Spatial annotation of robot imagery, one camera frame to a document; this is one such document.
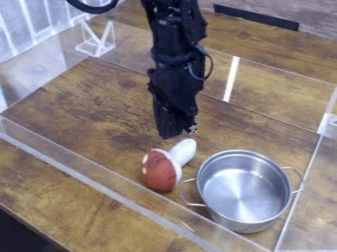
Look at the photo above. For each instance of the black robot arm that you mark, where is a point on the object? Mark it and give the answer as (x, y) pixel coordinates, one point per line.
(178, 28)

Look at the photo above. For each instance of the plush mushroom brown white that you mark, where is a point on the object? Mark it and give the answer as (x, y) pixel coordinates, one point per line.
(162, 165)

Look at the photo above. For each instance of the clear acrylic enclosure panel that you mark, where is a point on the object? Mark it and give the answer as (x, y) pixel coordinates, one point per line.
(151, 205)

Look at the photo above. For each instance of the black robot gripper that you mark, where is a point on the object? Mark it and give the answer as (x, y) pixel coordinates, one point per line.
(174, 86)

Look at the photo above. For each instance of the silver pot with handles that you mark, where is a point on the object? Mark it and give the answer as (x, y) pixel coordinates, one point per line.
(243, 188)

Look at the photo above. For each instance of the clear acrylic triangle bracket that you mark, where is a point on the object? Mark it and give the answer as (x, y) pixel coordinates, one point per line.
(96, 45)

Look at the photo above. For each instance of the black bar on table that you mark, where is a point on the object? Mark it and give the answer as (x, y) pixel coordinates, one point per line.
(255, 17)

